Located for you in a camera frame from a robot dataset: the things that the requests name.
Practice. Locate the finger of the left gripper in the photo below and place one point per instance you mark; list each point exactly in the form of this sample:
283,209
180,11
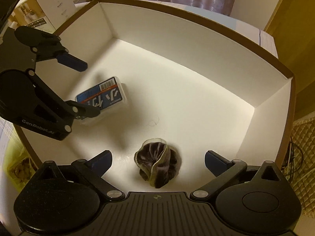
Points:
48,46
28,102

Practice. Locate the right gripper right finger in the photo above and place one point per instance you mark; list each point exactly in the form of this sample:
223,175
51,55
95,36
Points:
226,173

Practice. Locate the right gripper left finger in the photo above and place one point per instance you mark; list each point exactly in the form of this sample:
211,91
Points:
92,171

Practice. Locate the brown velvet scrunchie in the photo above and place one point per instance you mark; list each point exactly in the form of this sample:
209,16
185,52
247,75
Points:
158,162

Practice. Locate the white product carton box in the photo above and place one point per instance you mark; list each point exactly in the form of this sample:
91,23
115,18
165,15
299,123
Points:
45,15

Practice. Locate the quilted gold chair cushion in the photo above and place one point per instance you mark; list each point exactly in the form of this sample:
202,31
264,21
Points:
298,166

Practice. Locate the large brown cardboard box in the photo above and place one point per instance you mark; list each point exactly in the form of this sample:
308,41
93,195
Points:
193,82

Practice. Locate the wooden door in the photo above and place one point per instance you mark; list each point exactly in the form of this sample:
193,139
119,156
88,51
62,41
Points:
292,26

